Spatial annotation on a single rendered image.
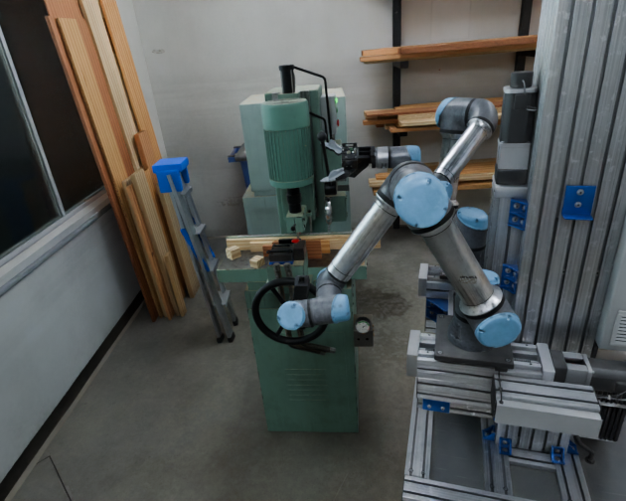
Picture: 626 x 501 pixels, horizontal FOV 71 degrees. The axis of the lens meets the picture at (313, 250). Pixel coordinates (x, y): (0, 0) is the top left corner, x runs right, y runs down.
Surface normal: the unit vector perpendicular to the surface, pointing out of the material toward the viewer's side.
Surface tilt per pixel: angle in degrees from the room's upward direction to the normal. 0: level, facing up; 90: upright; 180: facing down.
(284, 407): 90
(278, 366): 90
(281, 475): 0
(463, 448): 0
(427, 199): 83
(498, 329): 97
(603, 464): 0
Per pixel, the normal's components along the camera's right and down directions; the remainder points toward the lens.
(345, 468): -0.08, -0.90
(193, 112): -0.03, 0.44
